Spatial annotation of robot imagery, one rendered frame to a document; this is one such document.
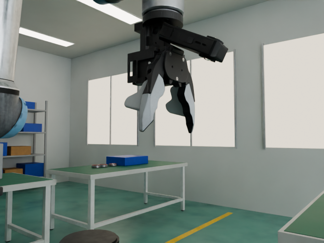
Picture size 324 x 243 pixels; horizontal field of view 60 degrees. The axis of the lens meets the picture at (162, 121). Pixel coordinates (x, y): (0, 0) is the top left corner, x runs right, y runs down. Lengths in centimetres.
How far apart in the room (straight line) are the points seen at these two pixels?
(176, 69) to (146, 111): 10
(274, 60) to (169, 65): 430
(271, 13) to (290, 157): 224
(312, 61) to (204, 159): 228
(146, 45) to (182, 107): 13
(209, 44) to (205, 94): 468
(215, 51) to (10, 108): 55
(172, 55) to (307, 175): 414
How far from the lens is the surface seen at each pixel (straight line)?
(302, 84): 456
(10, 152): 666
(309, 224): 152
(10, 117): 80
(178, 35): 47
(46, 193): 292
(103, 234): 186
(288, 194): 462
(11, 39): 83
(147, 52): 48
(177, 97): 52
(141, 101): 42
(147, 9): 50
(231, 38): 511
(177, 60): 48
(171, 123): 546
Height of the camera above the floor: 114
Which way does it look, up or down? 3 degrees up
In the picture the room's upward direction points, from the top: straight up
